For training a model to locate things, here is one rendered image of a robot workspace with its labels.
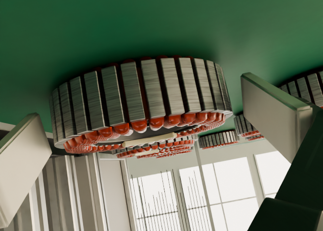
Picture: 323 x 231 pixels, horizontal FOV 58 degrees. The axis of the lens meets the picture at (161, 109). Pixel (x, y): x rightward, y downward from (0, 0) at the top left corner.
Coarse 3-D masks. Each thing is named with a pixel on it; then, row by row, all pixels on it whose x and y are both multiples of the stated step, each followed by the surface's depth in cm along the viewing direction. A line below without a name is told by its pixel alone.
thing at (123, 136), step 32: (128, 64) 14; (160, 64) 14; (192, 64) 15; (64, 96) 15; (96, 96) 14; (128, 96) 14; (160, 96) 14; (192, 96) 14; (224, 96) 16; (64, 128) 15; (96, 128) 14; (128, 128) 14; (160, 128) 22; (192, 128) 21
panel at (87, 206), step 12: (84, 156) 45; (84, 168) 44; (84, 180) 44; (84, 192) 44; (48, 204) 44; (84, 204) 43; (48, 216) 43; (84, 216) 43; (84, 228) 43; (96, 228) 43
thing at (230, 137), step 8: (200, 136) 80; (208, 136) 76; (216, 136) 76; (224, 136) 75; (232, 136) 76; (256, 136) 76; (200, 144) 79; (208, 144) 76; (216, 144) 76; (224, 144) 76; (176, 152) 76; (184, 152) 77
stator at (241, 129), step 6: (240, 114) 45; (234, 120) 46; (240, 120) 44; (246, 120) 43; (240, 126) 44; (246, 126) 43; (252, 126) 42; (240, 132) 44; (246, 132) 43; (252, 132) 43; (258, 132) 42
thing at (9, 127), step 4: (0, 124) 24; (4, 124) 24; (8, 124) 25; (0, 128) 26; (4, 128) 26; (8, 128) 26; (12, 128) 26; (48, 132) 32; (48, 136) 35; (52, 136) 35
